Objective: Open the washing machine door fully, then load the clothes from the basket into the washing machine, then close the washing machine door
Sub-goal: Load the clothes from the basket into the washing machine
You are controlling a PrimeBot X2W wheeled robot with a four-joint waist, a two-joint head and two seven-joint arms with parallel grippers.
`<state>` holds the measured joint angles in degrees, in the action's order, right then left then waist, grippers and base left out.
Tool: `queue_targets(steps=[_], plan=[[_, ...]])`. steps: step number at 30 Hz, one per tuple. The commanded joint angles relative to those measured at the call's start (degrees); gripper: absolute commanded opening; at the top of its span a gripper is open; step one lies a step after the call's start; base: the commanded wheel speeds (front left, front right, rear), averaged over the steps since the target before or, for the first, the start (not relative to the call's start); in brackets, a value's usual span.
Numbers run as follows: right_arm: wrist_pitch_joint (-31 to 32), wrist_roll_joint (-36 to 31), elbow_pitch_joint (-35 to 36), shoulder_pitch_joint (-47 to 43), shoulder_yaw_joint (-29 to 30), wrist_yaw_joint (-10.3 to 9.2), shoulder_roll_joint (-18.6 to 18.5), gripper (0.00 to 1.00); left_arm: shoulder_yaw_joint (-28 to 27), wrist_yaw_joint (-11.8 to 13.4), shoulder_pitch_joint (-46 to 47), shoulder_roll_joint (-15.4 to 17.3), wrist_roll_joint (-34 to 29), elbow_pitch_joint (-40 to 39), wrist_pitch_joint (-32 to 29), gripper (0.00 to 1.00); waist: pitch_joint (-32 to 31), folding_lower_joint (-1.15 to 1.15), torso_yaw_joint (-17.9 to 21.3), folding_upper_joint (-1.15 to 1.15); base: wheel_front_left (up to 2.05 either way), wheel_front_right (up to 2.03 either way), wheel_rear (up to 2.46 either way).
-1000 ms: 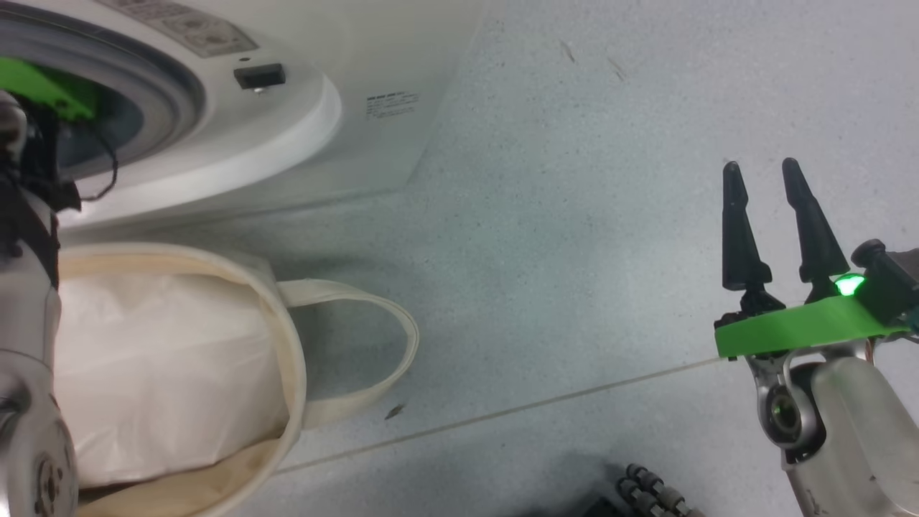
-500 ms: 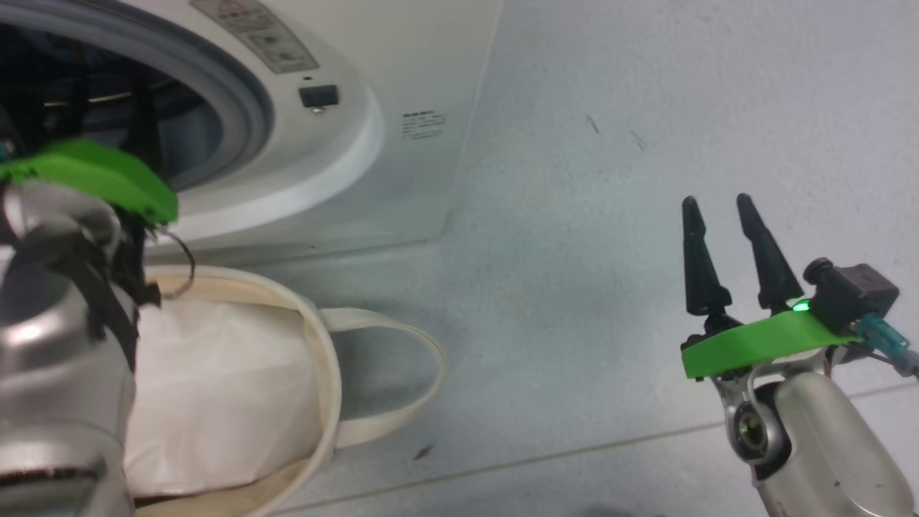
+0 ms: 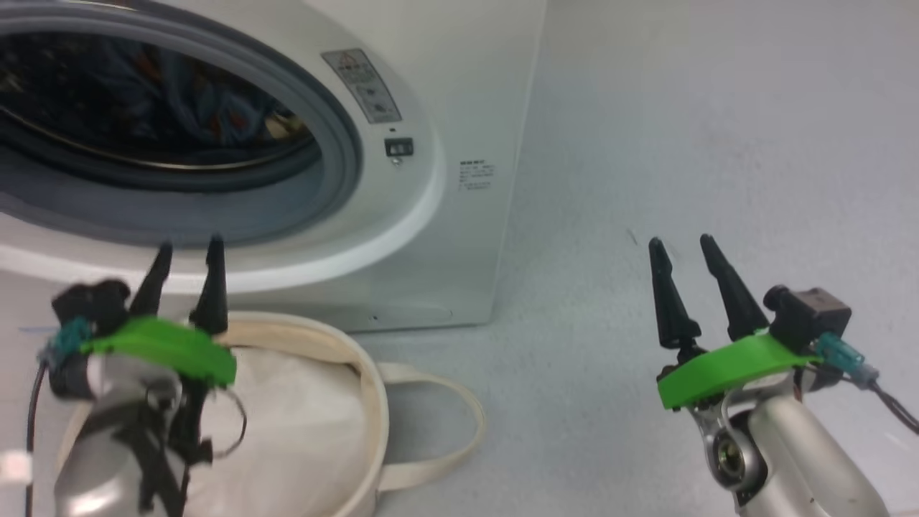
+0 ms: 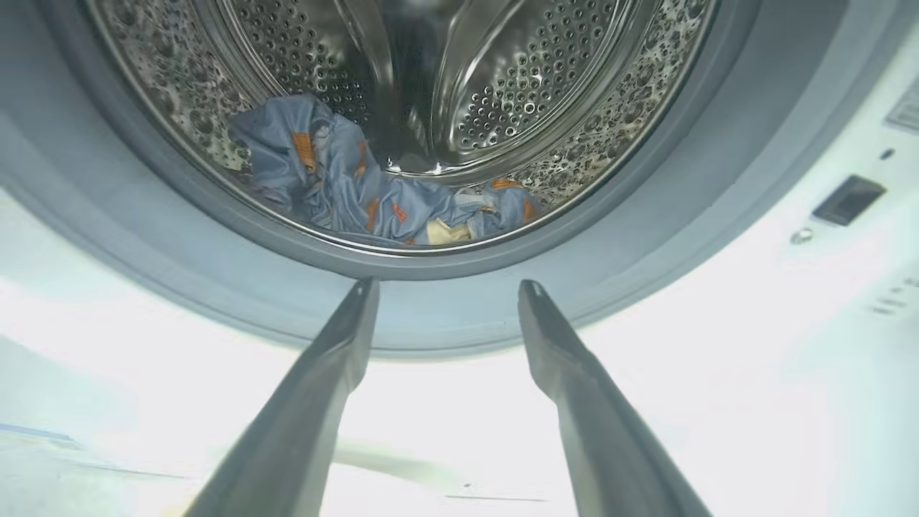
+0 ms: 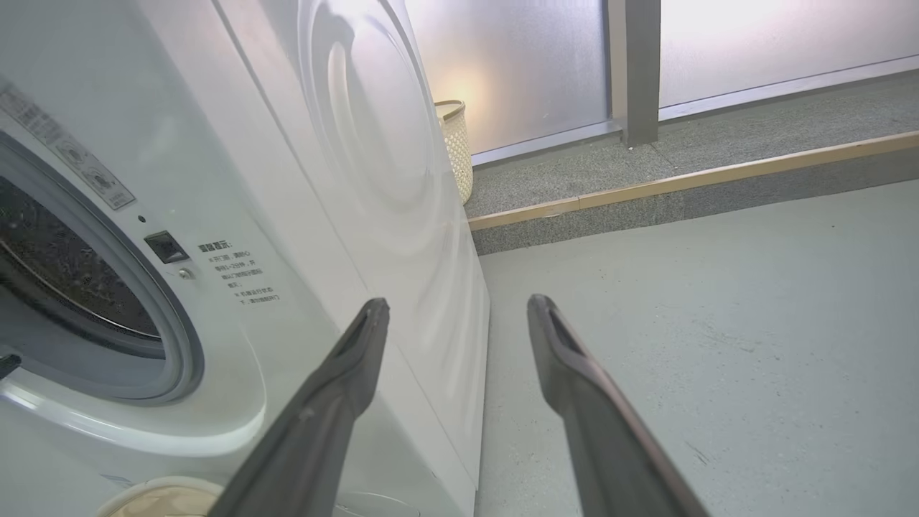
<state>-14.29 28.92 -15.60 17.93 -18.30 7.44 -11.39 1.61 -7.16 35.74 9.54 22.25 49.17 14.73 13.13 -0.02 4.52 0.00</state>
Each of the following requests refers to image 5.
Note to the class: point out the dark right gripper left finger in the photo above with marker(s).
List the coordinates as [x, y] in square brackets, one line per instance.
[323, 416]

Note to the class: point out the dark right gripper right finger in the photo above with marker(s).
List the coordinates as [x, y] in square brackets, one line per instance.
[603, 438]

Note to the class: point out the cream fabric laundry basket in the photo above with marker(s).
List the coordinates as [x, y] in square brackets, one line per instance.
[165, 502]

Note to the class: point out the white front-load washing machine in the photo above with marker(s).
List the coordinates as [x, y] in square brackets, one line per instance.
[287, 179]

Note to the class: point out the steel washer drum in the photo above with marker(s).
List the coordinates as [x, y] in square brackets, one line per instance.
[64, 273]

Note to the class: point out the cream woven hamper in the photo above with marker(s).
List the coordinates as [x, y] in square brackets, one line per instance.
[459, 151]

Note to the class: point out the grey warning icon sticker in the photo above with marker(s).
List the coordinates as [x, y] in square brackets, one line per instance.
[72, 154]

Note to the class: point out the grey metal window post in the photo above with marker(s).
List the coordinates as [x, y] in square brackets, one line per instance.
[635, 72]

